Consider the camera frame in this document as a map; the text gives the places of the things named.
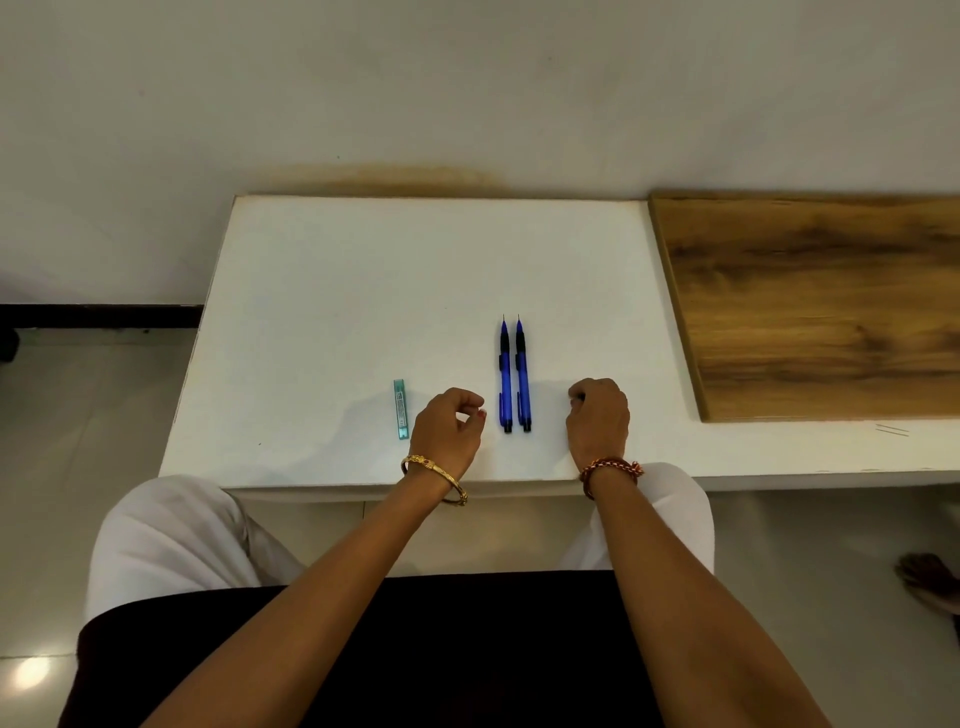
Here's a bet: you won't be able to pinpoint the black tunic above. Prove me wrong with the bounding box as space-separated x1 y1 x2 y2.
58 569 670 728

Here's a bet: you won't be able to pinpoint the brown wooden board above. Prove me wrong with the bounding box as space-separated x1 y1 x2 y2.
648 193 960 424

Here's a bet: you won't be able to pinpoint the person's right hand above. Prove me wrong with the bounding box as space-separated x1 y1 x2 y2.
565 378 632 471

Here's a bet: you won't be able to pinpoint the gold bangle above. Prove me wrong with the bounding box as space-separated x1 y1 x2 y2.
400 452 469 507

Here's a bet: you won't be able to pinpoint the red thread bracelet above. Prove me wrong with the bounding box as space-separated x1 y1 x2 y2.
578 456 645 501

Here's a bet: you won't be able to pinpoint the person's left forearm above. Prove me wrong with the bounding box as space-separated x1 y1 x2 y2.
138 459 471 728

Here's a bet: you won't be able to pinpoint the blue mechanical pencil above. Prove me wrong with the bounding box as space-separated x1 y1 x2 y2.
514 314 533 434
497 314 514 435

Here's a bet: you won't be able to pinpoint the person's left hand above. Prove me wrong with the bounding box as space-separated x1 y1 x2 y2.
408 387 489 482

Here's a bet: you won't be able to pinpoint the person's right forearm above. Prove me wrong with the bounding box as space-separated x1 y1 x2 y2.
584 463 831 728

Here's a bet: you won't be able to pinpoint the white trousers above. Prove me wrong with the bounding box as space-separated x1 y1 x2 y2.
84 462 716 624

